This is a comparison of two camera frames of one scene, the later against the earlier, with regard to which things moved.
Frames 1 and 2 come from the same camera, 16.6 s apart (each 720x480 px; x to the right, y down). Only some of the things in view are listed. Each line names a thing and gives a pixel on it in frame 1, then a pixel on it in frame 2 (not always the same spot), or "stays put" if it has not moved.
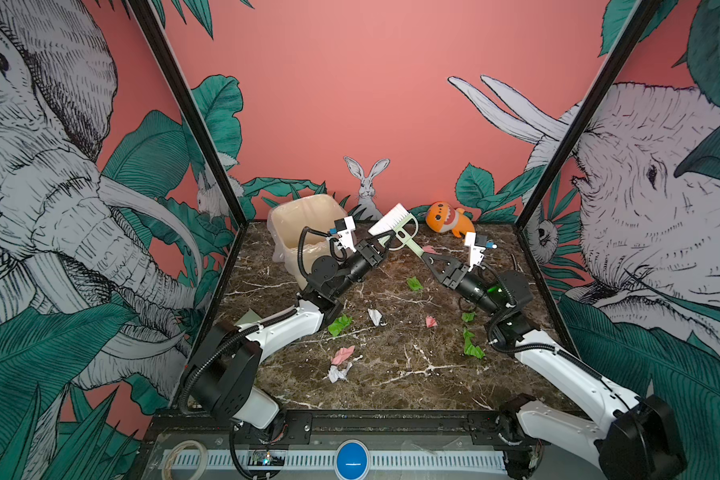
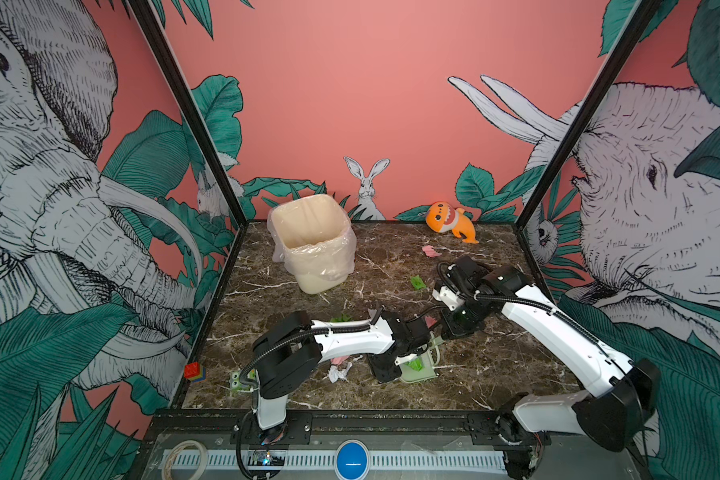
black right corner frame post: (642, 15) stays put
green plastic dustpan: (247, 318) to (430, 360)
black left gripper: (365, 254) to (384, 377)
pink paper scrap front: (341, 354) stays put
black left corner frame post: (145, 13) stays put
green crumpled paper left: (336, 327) stays put
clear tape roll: (166, 474) stays put
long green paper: (469, 347) to (416, 364)
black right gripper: (462, 278) to (450, 331)
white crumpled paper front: (334, 374) stays put
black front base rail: (500, 428) stays put
